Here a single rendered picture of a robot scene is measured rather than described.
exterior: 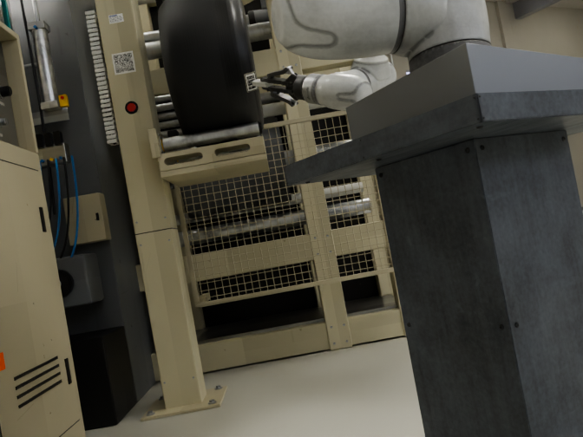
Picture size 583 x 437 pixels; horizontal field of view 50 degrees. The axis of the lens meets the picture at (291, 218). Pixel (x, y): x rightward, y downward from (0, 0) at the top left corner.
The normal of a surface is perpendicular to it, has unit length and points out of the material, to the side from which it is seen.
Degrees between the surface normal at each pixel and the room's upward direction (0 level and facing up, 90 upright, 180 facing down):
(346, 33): 133
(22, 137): 90
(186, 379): 90
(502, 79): 90
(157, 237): 90
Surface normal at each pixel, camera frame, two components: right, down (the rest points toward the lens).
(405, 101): -0.83, 0.13
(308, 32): -0.13, 0.67
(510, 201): 0.52, -0.13
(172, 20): -0.32, -0.34
